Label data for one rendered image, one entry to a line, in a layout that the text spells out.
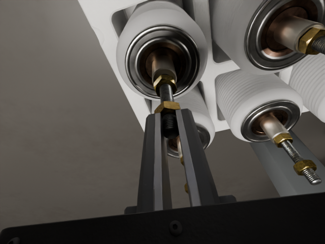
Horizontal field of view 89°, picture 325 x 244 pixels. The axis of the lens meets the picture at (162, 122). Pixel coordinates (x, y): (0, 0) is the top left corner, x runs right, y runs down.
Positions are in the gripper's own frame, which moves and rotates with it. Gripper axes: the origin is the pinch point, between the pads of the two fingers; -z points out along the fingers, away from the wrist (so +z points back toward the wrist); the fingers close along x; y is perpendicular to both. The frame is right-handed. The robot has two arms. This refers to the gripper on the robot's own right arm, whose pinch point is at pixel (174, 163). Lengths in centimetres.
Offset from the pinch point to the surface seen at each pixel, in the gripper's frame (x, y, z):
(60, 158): 46, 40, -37
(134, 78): 3.2, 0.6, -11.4
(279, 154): -19.8, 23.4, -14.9
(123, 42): 3.3, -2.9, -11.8
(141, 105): 5.0, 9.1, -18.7
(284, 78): -18.5, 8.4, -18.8
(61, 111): 33, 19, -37
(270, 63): -10.8, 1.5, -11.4
